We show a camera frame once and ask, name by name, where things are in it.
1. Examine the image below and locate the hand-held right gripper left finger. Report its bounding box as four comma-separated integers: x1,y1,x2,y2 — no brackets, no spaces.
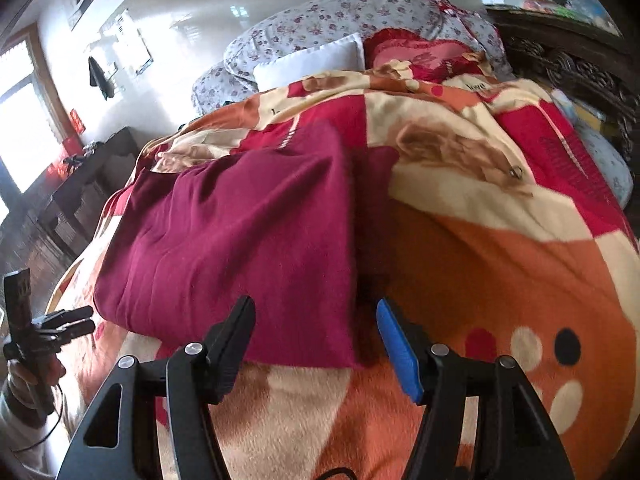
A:
56,295,257,480

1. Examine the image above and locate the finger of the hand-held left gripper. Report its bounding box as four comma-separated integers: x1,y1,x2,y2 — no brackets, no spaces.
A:
41,306,95,329
42,320,96,345

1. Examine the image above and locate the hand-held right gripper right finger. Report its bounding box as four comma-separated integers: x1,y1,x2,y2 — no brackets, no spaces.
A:
376,297,576,480

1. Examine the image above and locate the maroon fleece garment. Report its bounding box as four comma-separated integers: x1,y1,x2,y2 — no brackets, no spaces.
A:
92,120,401,371

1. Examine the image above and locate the person's left forearm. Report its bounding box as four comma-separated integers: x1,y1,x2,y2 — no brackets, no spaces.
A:
0,390,66,461

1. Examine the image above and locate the person's left hand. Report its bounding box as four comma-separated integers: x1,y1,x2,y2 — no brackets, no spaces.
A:
7,360,67,411

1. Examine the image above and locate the orange red printed blanket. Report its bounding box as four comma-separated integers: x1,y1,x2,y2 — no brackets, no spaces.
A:
47,57,640,480

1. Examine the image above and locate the dark wooden table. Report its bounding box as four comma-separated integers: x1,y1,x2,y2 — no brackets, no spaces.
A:
37,127,141,256

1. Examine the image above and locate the window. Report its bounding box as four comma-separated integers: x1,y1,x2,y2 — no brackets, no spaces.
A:
0,42,66,196

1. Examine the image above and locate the black hanging cloth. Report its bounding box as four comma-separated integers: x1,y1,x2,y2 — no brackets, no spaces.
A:
88,56,116,101

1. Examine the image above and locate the small floral pillow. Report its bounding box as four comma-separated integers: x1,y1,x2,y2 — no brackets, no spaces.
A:
575,130,636,206

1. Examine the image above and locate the white pillow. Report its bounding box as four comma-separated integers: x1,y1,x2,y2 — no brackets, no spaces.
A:
252,32,367,92

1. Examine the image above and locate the red ruffled pillow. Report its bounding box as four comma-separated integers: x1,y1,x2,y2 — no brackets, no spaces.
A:
362,27,496,83

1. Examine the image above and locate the dark carved wooden headboard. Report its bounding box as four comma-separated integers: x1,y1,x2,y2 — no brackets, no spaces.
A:
487,7,640,206

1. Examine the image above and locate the black cable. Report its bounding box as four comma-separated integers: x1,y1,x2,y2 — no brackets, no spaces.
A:
15,382,64,453

